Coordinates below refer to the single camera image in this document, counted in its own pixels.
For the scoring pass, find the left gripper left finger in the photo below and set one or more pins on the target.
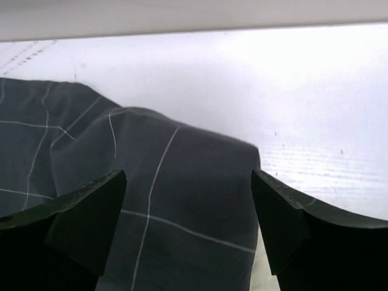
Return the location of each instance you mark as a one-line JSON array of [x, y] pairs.
[[64, 244]]

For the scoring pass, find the cream yellow-edged pillow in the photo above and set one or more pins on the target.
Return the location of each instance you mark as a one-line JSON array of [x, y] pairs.
[[261, 277]]

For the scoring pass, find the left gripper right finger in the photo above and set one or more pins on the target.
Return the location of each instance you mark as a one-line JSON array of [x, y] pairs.
[[312, 245]]

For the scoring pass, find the dark grey checked pillowcase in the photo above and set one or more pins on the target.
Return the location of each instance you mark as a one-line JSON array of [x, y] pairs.
[[187, 222]]

